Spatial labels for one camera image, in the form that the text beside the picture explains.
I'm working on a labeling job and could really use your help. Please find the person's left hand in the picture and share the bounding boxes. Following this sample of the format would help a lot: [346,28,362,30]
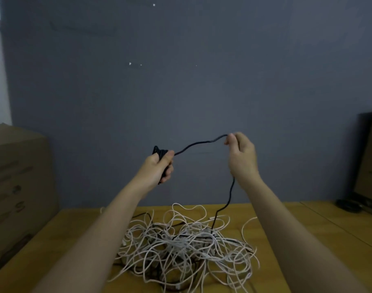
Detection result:
[131,149,176,197]

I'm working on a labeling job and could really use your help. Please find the person's right hand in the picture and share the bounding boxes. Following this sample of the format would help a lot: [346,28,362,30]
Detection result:
[224,131,261,189]

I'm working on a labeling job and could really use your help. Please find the tangle of white cables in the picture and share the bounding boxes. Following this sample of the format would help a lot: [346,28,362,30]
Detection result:
[101,203,260,293]

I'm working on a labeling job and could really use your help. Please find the person's right forearm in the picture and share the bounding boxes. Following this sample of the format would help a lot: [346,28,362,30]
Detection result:
[238,175,372,293]

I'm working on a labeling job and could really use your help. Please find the person's left forearm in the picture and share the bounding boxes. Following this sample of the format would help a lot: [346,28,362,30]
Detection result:
[30,185,151,293]

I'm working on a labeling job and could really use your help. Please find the cardboard box with black print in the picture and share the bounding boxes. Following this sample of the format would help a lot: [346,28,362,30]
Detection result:
[354,108,372,219]

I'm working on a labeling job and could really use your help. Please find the plain brown cardboard box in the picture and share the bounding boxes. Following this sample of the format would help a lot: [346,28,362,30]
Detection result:
[0,123,60,277]

